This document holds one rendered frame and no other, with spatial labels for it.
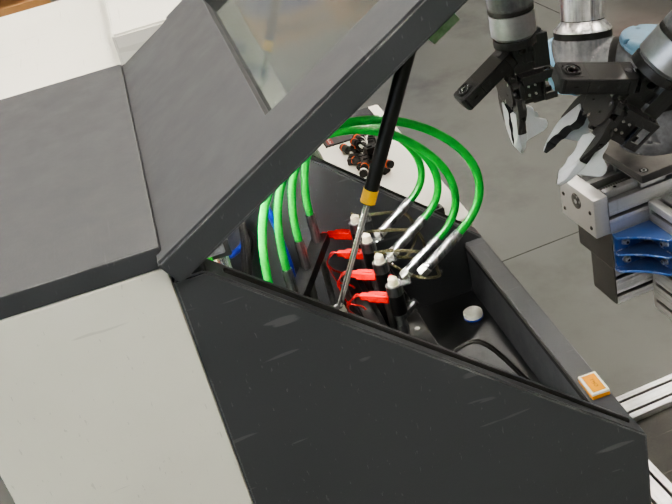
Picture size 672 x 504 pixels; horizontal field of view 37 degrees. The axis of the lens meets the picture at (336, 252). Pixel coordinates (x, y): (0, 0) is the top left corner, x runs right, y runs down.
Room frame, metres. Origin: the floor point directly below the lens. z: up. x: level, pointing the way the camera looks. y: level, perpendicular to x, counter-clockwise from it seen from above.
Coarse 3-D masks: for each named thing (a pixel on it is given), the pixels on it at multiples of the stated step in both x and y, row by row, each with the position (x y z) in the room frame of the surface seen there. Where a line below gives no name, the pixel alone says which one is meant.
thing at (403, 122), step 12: (348, 120) 1.39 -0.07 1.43; (360, 120) 1.39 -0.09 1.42; (372, 120) 1.39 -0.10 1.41; (408, 120) 1.40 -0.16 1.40; (432, 132) 1.40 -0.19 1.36; (444, 132) 1.41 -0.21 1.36; (456, 144) 1.40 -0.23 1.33; (468, 156) 1.41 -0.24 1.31; (480, 180) 1.41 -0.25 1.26; (480, 192) 1.41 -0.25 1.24; (264, 204) 1.36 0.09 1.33; (480, 204) 1.41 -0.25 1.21; (264, 216) 1.36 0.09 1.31; (468, 216) 1.41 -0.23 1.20; (264, 228) 1.36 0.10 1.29; (264, 240) 1.36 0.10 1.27; (264, 252) 1.36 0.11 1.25; (264, 264) 1.36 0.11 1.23; (264, 276) 1.36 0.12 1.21
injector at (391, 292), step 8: (392, 288) 1.38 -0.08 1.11; (400, 288) 1.38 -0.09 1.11; (392, 296) 1.38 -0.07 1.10; (400, 296) 1.38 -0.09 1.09; (392, 304) 1.38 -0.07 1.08; (400, 304) 1.38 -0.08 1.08; (408, 304) 1.39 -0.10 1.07; (416, 304) 1.39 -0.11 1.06; (392, 312) 1.39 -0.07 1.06; (400, 312) 1.38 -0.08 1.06; (408, 312) 1.39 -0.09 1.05; (400, 320) 1.38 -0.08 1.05; (400, 328) 1.38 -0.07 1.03; (408, 328) 1.39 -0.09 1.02
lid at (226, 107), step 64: (192, 0) 1.68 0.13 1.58; (256, 0) 1.49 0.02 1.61; (320, 0) 1.30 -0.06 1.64; (384, 0) 1.10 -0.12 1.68; (448, 0) 1.03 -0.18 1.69; (128, 64) 1.68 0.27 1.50; (192, 64) 1.43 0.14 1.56; (256, 64) 1.29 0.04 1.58; (320, 64) 1.09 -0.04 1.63; (384, 64) 1.02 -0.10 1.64; (192, 128) 1.23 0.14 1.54; (256, 128) 1.08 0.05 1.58; (320, 128) 1.01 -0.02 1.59; (192, 192) 1.07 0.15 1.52; (256, 192) 1.00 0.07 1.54; (192, 256) 0.99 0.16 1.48
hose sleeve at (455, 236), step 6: (450, 234) 1.41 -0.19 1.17; (456, 234) 1.40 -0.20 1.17; (444, 240) 1.41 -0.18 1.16; (450, 240) 1.40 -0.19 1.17; (456, 240) 1.40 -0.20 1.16; (444, 246) 1.40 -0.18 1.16; (450, 246) 1.40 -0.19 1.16; (438, 252) 1.40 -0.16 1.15; (444, 252) 1.40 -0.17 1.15; (432, 258) 1.40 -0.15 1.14; (438, 258) 1.39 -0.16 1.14; (426, 264) 1.40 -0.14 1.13; (432, 264) 1.39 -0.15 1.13
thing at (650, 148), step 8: (664, 112) 1.73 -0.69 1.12; (664, 120) 1.73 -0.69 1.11; (664, 128) 1.73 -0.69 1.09; (640, 136) 1.74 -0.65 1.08; (656, 136) 1.73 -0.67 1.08; (664, 136) 1.72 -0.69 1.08; (648, 144) 1.73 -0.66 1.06; (656, 144) 1.72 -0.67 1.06; (664, 144) 1.72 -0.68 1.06; (632, 152) 1.75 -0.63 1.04; (640, 152) 1.74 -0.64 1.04; (648, 152) 1.73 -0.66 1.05; (656, 152) 1.72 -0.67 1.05; (664, 152) 1.72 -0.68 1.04
